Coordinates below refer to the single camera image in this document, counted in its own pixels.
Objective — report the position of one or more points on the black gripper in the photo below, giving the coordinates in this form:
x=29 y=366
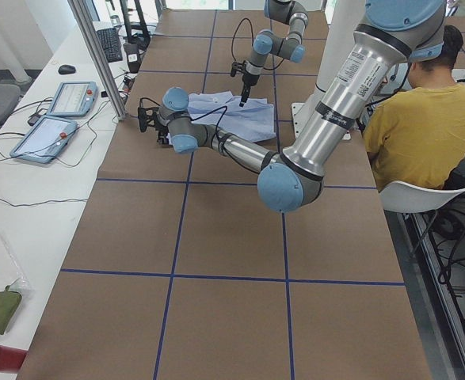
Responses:
x=248 y=81
x=161 y=134

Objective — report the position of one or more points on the blue striped button shirt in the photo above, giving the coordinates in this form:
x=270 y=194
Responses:
x=253 y=122

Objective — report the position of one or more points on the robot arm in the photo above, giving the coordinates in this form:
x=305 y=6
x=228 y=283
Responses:
x=290 y=13
x=366 y=39

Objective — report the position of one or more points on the upper blue teach pendant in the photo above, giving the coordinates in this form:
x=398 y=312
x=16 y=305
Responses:
x=73 y=99

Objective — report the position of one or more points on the blue teach pendant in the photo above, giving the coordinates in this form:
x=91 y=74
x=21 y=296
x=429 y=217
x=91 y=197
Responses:
x=73 y=99
x=45 y=140

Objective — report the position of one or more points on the black keyboard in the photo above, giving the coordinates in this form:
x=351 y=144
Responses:
x=110 y=44

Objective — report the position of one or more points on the black computer mouse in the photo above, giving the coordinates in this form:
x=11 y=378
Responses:
x=66 y=69

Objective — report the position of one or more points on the lower blue teach pendant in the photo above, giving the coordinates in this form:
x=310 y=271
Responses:
x=45 y=140

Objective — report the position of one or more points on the person in yellow shirt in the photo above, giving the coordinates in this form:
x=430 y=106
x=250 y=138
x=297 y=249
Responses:
x=418 y=136

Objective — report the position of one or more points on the white plastic chair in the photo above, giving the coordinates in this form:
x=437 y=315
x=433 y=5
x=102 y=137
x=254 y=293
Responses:
x=402 y=197

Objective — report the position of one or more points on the clear plastic bag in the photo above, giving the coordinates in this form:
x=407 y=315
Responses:
x=6 y=285

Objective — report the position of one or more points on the red cylinder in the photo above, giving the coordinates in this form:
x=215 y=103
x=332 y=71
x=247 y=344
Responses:
x=11 y=359

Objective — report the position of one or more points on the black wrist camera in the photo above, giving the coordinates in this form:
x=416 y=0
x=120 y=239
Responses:
x=147 y=117
x=238 y=68

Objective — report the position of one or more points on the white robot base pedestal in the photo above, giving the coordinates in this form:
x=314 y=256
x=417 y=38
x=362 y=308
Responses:
x=339 y=43

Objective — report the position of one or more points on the aluminium frame post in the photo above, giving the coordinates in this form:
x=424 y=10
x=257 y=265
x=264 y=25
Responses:
x=88 y=31

